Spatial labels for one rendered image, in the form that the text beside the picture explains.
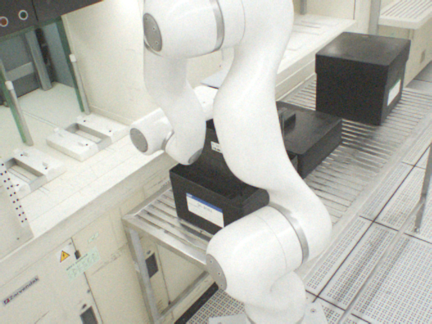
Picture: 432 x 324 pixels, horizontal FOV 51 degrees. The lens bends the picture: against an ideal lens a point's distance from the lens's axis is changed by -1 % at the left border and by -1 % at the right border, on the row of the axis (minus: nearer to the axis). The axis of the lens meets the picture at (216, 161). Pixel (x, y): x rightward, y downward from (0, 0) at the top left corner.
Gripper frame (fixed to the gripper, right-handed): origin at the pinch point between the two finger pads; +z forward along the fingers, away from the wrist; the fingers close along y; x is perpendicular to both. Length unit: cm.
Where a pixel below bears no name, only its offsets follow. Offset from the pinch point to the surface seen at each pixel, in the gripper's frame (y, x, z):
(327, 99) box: -7, -34, 67
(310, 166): 8.3, -38.7, 28.3
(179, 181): -9.2, -25.8, -14.6
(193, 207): -4.7, -33.3, -14.6
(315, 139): 7.1, -31.1, 33.4
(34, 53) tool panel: -115, -12, 4
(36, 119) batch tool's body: -93, -30, -13
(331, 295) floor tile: 11, -117, 44
